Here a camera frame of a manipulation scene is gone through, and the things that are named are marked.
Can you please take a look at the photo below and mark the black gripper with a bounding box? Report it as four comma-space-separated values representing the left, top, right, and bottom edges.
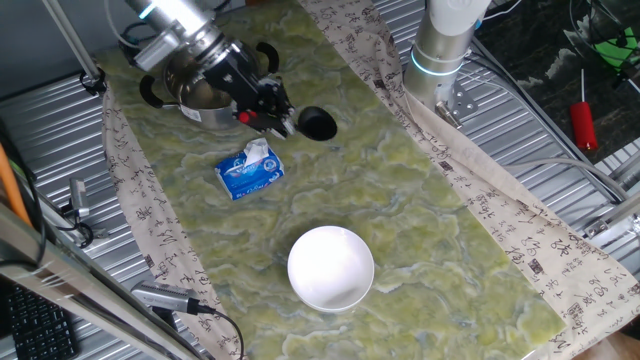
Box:
202, 42, 297, 140

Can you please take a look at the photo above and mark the black spoon with red tip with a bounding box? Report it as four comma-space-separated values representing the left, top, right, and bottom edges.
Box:
236, 105, 339, 142

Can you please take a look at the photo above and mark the white ceramic bowl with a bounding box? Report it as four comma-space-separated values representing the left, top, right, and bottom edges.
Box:
286, 225, 376, 315

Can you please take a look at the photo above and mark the blue tissue pack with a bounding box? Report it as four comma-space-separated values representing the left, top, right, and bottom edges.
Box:
214, 137, 286, 201

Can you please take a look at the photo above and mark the green marble pattern table mat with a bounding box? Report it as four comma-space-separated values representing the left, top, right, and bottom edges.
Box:
94, 4, 566, 360

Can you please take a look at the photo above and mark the beige calligraphy cloth strip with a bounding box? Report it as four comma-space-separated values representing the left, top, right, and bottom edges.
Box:
299, 0, 640, 360
101, 87, 246, 360

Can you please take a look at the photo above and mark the black pole clamp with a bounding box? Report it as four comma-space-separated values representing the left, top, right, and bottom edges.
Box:
78, 67, 109, 97

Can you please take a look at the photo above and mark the slanted aluminium pole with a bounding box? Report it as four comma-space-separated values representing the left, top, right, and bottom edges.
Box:
41, 0, 104, 84

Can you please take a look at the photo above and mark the black keyboard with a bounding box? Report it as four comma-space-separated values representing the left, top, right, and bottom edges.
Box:
0, 282, 80, 360

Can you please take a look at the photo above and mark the green paper flag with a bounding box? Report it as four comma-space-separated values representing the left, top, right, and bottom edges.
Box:
593, 28, 640, 96

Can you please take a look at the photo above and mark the steel pot with black handles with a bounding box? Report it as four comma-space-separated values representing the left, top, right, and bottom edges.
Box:
138, 40, 280, 131

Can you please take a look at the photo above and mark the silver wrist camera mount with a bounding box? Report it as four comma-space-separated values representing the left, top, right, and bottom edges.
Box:
132, 29, 182, 74

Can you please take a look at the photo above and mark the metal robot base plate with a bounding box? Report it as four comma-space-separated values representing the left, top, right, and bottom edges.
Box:
433, 82, 479, 130

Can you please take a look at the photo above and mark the silver depth camera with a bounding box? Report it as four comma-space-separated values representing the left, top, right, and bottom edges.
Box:
130, 280, 202, 315

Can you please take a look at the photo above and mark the black camera cable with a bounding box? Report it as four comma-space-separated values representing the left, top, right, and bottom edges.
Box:
197, 303, 246, 360

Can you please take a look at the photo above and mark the aluminium frame beam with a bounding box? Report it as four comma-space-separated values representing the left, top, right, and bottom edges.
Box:
0, 199, 201, 360

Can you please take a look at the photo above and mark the thick grey floor cable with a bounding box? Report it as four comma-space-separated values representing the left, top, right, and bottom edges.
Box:
504, 157, 630, 201

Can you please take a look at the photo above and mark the red handled screwdriver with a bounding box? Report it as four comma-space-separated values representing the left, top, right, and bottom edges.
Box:
569, 68, 600, 152

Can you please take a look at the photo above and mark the aluminium corner frame bracket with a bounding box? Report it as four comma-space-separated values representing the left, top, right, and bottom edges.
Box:
582, 144, 640, 251

